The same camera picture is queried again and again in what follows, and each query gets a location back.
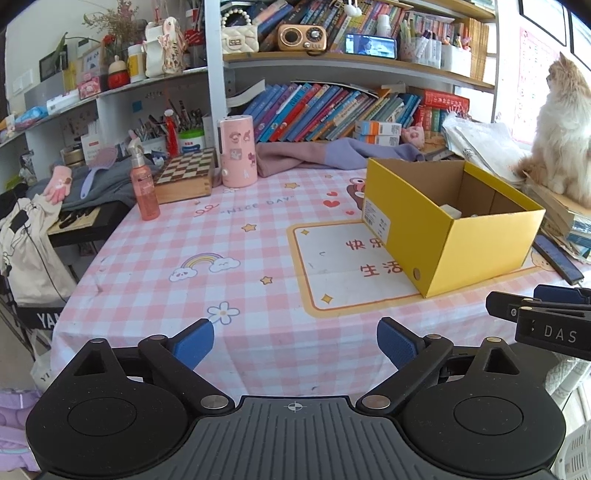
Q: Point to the white bookshelf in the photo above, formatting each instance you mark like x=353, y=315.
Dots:
x=214, y=69

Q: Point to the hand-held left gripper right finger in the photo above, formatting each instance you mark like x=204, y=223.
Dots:
x=397, y=341

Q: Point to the pen holder with pens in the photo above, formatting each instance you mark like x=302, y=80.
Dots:
x=147, y=138

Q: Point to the wooden chessboard box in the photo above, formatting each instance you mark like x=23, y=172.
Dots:
x=184, y=170

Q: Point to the green-lidded white jar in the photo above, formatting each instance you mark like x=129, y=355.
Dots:
x=191, y=142

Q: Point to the white plastic bag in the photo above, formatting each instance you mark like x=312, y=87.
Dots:
x=44, y=364

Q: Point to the pink tin box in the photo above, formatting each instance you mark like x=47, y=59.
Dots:
x=89, y=87

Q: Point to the dark blue flat case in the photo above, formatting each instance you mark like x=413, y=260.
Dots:
x=556, y=258

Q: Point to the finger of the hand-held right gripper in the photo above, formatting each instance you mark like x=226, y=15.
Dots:
x=508, y=304
x=563, y=294

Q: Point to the white wall switch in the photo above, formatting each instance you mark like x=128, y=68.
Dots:
x=23, y=82

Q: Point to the cup of paintbrushes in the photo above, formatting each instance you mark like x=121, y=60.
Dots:
x=184, y=115

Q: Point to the white bottle yellow label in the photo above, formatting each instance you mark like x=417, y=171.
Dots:
x=136, y=64

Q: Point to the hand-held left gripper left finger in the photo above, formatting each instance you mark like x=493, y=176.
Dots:
x=194, y=341

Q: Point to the gold retro radio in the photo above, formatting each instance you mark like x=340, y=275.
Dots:
x=302, y=39

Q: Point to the grey cloth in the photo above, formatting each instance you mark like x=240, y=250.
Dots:
x=106, y=184

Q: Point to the pink wall poster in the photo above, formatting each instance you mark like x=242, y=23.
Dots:
x=535, y=83

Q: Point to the white plastic basket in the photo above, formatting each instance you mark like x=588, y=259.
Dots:
x=577, y=443

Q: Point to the white charger plug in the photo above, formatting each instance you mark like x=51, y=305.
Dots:
x=449, y=212

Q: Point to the pink cylinder with stickers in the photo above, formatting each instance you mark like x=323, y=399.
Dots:
x=238, y=157

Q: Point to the orange white carton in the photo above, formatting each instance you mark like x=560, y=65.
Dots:
x=378, y=128
x=376, y=141

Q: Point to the row of dark paperback books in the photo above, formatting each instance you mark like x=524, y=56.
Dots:
x=323, y=18

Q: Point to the stack of white papers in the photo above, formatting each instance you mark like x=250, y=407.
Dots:
x=485, y=147

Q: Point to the row of colourful children's books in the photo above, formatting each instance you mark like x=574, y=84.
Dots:
x=314, y=115

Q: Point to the pink checked tablecloth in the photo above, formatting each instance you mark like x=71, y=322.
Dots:
x=231, y=240

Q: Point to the pink and purple cloth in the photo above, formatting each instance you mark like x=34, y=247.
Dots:
x=295, y=159

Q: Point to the clear cup of markers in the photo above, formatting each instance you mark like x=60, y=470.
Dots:
x=420, y=46

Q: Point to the dried flower bouquet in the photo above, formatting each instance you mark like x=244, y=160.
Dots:
x=115, y=21

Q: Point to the row of tan books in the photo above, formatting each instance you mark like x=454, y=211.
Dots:
x=478, y=46

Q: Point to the red book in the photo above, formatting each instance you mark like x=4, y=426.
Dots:
x=445, y=101

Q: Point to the black keyboard instrument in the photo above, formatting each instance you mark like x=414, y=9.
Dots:
x=92, y=226

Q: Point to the yellow cardboard box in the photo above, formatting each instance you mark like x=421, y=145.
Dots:
x=475, y=258

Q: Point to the white storage bin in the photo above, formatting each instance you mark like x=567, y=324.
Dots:
x=456, y=60

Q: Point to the stack of worn books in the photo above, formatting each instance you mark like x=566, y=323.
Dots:
x=563, y=221

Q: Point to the pink pig plush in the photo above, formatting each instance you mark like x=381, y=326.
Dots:
x=413, y=137

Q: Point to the smartphone with lit screen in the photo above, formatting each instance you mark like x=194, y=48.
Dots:
x=371, y=46

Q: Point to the purple hair brush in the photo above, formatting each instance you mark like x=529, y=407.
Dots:
x=105, y=159

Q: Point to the pink glove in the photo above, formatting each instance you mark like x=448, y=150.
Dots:
x=57, y=187

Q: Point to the white floral pitcher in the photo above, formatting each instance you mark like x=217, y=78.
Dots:
x=164, y=50

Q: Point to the blue tissue pack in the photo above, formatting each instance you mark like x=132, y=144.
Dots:
x=30, y=117

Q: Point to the black photo frame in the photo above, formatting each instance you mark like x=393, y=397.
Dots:
x=51, y=67

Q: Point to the white tote bag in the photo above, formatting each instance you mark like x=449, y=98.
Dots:
x=27, y=258

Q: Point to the white quilted handbag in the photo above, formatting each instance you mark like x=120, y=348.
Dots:
x=239, y=39

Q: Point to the round metal tin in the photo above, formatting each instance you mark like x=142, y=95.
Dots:
x=72, y=156

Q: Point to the purple backpack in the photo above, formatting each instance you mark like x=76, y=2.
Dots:
x=16, y=429

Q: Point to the white blue flat box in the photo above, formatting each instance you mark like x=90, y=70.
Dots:
x=62, y=104

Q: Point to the thick white-paged book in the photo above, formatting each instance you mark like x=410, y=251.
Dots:
x=244, y=94

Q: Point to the red wooden doll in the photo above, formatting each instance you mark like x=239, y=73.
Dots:
x=118, y=76

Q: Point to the cream fluffy cat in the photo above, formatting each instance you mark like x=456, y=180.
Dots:
x=563, y=129

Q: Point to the pink spray bottle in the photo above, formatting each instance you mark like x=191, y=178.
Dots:
x=147, y=194

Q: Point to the black framed picture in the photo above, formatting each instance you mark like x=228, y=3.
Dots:
x=542, y=18

